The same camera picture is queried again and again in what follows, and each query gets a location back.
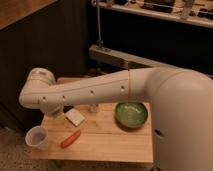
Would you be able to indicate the small white bottle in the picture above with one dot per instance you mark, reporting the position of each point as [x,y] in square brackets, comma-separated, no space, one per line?
[94,108]

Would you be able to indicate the grey metal shelf frame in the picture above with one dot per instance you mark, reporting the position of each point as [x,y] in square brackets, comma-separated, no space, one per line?
[153,33]

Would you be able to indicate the wooden table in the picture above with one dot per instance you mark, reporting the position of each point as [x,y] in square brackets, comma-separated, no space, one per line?
[102,140]

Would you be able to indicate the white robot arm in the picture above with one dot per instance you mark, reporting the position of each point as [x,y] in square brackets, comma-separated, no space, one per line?
[181,102]

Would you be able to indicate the green ceramic bowl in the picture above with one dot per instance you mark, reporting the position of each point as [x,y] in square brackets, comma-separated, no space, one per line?
[131,115]

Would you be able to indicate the white square sponge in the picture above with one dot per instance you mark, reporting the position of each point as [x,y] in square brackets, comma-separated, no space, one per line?
[74,116]

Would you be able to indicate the dark wooden cabinet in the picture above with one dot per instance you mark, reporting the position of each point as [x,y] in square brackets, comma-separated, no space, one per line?
[55,38]

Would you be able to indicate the orange carrot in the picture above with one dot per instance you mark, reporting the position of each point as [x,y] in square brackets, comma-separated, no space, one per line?
[70,139]

